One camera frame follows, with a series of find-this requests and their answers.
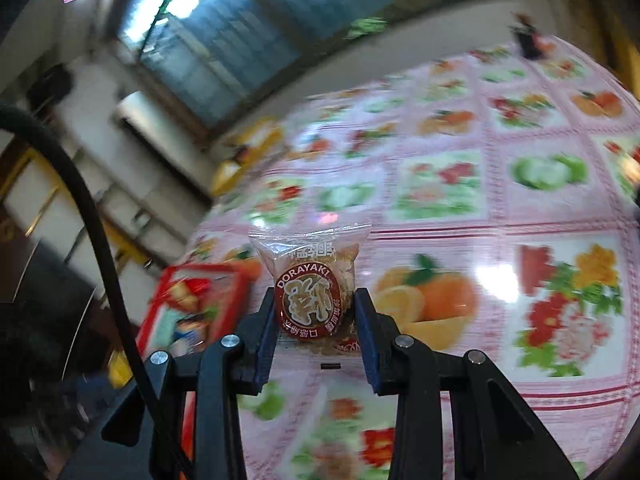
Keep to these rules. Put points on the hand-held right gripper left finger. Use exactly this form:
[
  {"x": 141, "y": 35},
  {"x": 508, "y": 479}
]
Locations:
[{"x": 265, "y": 340}]

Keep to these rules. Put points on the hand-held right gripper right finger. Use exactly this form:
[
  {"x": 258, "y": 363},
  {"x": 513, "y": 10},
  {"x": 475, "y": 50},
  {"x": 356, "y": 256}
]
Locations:
[{"x": 367, "y": 345}]

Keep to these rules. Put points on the clear dorayaki packet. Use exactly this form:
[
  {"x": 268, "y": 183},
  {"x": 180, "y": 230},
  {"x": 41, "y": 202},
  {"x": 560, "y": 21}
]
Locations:
[{"x": 310, "y": 305}]

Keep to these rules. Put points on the blue snack packet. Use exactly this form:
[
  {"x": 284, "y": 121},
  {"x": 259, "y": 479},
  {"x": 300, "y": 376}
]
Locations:
[{"x": 192, "y": 335}]

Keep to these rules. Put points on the red snack packet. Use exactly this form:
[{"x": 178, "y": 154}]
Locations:
[{"x": 187, "y": 294}]

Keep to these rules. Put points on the floral tablecloth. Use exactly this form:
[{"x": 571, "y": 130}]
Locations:
[{"x": 500, "y": 210}]

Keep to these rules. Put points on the yellow plastic object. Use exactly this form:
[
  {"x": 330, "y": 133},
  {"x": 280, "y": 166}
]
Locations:
[{"x": 250, "y": 145}]

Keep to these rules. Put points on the window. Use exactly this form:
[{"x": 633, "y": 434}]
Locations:
[{"x": 240, "y": 35}]

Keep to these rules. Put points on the green cloth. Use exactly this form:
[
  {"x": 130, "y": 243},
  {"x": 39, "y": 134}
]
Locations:
[{"x": 367, "y": 27}]

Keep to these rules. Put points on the small dark figurine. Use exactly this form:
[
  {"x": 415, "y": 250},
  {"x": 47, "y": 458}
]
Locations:
[{"x": 527, "y": 37}]

